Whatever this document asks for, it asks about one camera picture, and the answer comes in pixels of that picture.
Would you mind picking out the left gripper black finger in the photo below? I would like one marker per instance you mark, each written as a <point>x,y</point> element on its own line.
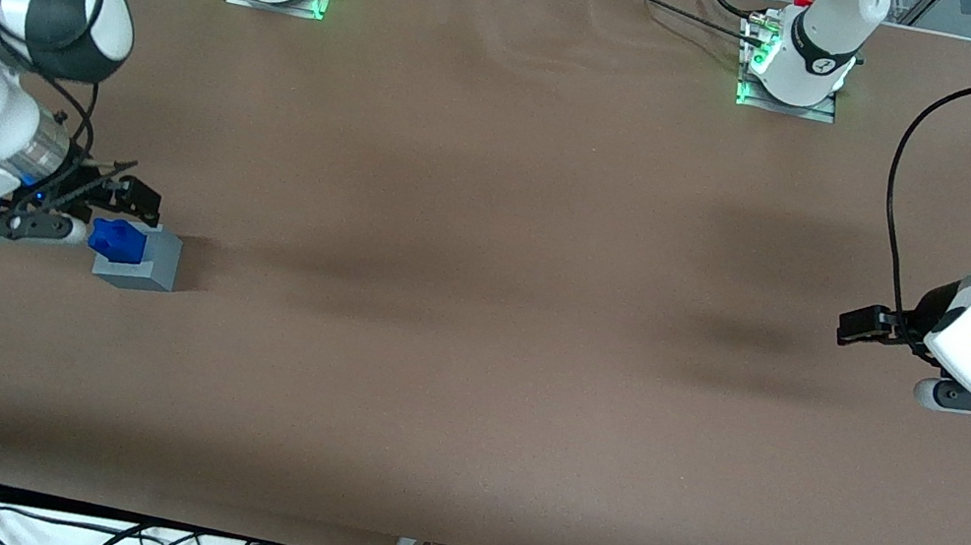
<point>858,326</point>
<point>898,323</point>

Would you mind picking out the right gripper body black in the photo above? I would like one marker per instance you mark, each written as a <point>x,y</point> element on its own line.
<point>93,186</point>

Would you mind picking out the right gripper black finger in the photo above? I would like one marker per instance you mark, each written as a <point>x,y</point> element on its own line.
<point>143,202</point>
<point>109,206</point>

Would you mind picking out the blue plastic part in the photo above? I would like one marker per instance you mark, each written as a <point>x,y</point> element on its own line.
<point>116,240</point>

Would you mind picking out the gray square base block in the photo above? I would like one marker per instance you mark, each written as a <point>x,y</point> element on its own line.
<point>160,260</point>

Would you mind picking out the brown table cover sheet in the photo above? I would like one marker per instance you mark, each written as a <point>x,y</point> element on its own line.
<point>475,331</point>

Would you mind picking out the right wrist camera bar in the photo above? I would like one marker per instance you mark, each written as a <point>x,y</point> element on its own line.
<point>20,223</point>

